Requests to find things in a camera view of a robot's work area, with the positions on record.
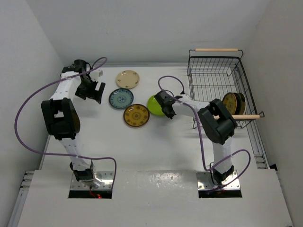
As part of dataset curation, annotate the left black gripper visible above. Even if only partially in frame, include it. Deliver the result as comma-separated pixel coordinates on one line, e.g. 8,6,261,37
75,78,105,104

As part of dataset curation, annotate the lime green plate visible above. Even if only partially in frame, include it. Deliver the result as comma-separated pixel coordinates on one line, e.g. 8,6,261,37
147,95,165,116

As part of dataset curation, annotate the black plate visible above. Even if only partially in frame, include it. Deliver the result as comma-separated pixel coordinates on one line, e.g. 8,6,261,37
234,93,243,115

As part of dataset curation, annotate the cream plate with flowers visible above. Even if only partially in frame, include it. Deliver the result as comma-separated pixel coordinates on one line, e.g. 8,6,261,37
238,93,247,115

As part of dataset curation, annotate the yellow patterned plate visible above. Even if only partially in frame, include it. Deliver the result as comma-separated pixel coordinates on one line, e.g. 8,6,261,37
222,92,237,115
123,104,150,128

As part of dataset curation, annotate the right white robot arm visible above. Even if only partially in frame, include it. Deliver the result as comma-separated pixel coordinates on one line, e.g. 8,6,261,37
154,91,236,185

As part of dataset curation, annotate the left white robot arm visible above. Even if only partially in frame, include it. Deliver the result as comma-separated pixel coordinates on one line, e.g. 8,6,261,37
41,60,105,189

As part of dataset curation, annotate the blue patterned plate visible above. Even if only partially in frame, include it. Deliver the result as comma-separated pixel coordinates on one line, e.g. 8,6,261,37
108,88,134,109

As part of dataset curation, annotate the beige floral plate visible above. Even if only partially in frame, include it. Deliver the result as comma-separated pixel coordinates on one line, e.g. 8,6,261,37
116,70,140,89

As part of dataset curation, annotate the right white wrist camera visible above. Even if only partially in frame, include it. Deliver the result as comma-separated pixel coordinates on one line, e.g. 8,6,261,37
180,93,191,100

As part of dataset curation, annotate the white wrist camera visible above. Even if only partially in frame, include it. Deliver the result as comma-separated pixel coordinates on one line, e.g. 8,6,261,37
180,93,191,100
90,69,103,80

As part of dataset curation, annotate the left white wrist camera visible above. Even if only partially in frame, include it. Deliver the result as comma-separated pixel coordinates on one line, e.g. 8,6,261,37
90,69,103,80

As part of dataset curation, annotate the black wire dish rack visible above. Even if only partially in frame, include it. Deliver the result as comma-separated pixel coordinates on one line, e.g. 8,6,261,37
187,48,265,118

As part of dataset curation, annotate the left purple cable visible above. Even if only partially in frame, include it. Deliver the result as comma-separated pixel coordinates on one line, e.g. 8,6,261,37
14,57,117,183

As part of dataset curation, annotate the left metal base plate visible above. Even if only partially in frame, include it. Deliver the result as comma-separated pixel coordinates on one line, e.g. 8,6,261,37
70,171,114,191

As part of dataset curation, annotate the metal base plate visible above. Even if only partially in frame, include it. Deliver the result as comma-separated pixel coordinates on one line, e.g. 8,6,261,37
196,171,241,191
70,171,114,191

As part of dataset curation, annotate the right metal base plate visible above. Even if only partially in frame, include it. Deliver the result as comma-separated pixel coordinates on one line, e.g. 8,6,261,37
196,171,241,191

